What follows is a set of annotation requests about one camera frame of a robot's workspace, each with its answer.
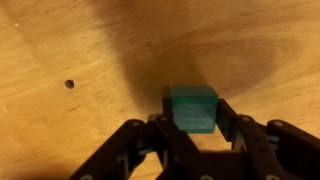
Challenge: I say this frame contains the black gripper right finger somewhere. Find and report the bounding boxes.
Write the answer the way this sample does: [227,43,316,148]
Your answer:
[216,99,320,180]

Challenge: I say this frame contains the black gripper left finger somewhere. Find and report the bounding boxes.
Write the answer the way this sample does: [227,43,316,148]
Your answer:
[69,87,214,180]

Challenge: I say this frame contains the green block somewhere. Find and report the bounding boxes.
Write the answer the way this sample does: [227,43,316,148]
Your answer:
[170,86,219,134]

